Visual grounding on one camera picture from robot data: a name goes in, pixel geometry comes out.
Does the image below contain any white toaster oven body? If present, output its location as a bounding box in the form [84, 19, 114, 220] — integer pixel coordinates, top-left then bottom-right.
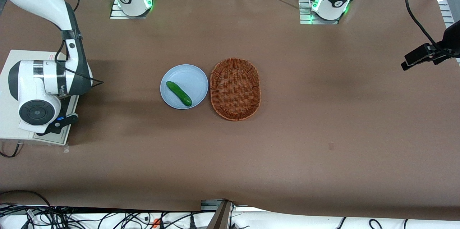
[0, 49, 80, 147]

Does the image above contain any slotted aluminium plate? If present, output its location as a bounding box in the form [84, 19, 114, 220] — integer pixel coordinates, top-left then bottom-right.
[437, 0, 456, 28]

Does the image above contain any brown paper table cover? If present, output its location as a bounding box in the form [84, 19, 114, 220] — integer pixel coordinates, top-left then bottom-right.
[0, 0, 460, 221]

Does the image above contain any brown oval wicker basket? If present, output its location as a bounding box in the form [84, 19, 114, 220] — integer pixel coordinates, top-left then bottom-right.
[210, 58, 262, 122]

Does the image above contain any light blue round plate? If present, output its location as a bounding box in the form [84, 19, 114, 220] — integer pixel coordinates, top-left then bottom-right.
[160, 64, 209, 110]

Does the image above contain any green cucumber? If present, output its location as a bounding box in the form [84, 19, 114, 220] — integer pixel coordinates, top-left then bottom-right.
[166, 81, 193, 107]

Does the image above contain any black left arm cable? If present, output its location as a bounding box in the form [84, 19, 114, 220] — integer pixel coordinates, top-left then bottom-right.
[405, 0, 441, 48]

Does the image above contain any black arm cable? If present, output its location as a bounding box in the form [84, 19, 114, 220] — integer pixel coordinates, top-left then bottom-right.
[54, 0, 105, 88]
[405, 0, 441, 48]

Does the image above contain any aluminium arm base plate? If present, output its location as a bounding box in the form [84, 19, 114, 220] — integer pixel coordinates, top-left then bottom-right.
[299, 0, 340, 26]
[109, 0, 152, 20]

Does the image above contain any dark camera post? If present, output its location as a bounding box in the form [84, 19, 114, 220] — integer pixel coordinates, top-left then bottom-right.
[207, 200, 233, 229]

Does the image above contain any small aluminium bracket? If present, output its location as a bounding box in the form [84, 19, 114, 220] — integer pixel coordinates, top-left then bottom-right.
[200, 199, 221, 211]

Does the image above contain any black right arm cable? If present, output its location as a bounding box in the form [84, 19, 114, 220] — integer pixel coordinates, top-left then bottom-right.
[54, 0, 105, 88]

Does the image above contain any black looped floor cable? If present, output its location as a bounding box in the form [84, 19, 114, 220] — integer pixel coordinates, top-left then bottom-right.
[0, 190, 51, 209]

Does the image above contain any black oven power cable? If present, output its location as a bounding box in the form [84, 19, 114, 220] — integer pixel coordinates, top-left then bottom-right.
[0, 142, 20, 158]

